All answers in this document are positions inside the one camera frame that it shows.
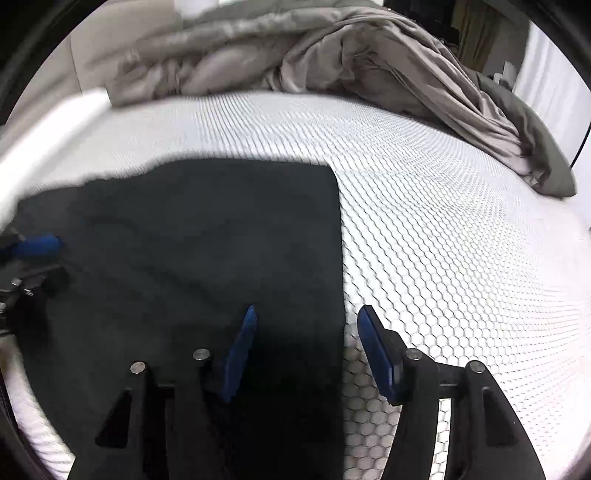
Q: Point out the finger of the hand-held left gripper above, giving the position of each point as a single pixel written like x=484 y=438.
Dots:
x=37 y=246
x=41 y=277

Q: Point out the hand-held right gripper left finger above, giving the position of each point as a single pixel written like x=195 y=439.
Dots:
x=238 y=355

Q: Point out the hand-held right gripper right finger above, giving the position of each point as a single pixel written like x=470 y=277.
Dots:
x=378 y=355

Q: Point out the black pants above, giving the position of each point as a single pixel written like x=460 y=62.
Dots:
x=207 y=240

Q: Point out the white textured bed sheet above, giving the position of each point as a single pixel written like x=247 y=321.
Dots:
x=438 y=240

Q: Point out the beige padded headboard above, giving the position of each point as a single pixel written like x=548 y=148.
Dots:
x=92 y=41

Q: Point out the grey crumpled duvet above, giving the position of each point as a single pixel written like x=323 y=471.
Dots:
x=369 y=55

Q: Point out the white curtain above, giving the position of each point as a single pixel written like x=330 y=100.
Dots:
x=549 y=83

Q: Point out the white bed side rail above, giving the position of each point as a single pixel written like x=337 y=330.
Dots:
x=51 y=134

